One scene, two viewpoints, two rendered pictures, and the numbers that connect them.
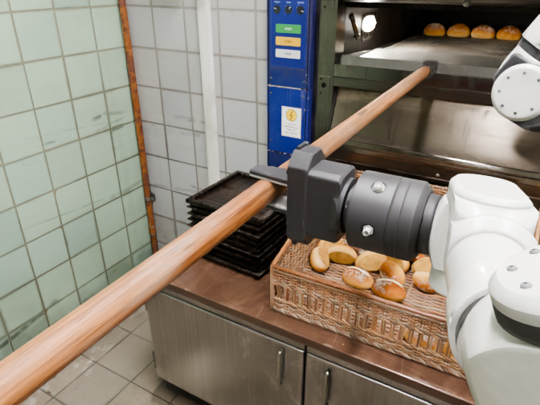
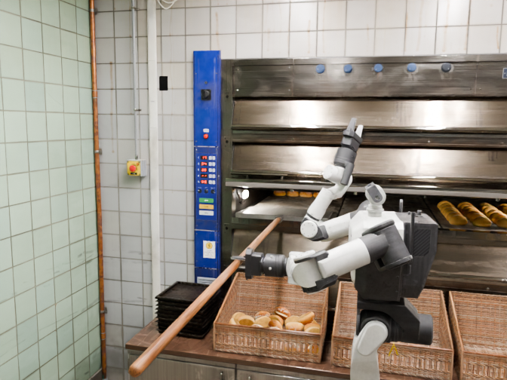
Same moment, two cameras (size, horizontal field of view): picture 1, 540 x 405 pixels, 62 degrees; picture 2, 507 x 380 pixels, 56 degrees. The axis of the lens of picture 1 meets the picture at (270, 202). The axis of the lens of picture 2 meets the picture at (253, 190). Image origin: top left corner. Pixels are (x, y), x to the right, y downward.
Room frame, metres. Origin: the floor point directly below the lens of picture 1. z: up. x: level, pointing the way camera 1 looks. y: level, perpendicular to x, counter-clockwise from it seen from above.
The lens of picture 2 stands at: (-1.27, 0.45, 1.74)
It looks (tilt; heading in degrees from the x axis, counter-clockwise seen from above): 8 degrees down; 344
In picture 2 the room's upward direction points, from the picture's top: 1 degrees clockwise
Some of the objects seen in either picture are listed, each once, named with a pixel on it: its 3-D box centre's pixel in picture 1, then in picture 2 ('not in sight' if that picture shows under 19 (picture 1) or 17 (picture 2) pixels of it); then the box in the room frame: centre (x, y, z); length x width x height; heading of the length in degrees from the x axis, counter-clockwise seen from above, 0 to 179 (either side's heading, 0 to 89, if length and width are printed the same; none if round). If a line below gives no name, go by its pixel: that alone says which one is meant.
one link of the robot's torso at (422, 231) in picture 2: not in sight; (389, 250); (0.29, -0.54, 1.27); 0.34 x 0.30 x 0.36; 156
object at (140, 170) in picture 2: not in sight; (136, 167); (1.74, 0.34, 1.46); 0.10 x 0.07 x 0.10; 60
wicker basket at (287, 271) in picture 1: (393, 254); (274, 313); (1.08, -0.35, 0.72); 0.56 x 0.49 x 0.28; 61
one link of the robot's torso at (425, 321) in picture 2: not in sight; (393, 318); (0.27, -0.56, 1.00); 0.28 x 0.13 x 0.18; 61
